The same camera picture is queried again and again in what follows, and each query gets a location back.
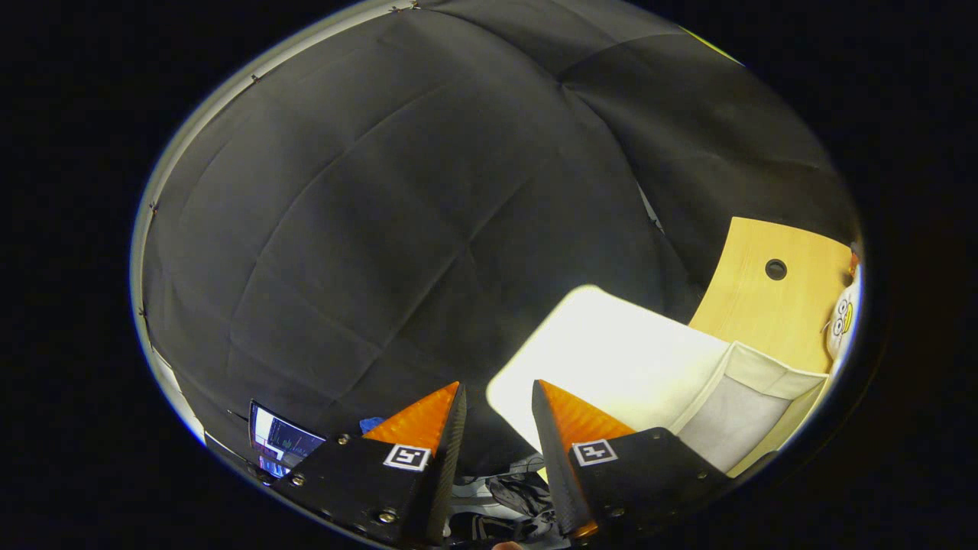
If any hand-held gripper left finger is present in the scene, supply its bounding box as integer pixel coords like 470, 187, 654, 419
269, 381, 468, 548

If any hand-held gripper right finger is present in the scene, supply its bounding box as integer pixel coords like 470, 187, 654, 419
532, 379, 737, 541

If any cream fabric storage box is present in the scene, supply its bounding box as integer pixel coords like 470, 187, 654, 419
487, 284, 832, 478

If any computer monitor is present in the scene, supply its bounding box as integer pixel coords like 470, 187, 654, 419
248, 400, 326, 479

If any white duck plush toy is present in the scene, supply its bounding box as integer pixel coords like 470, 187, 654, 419
823, 279, 863, 361

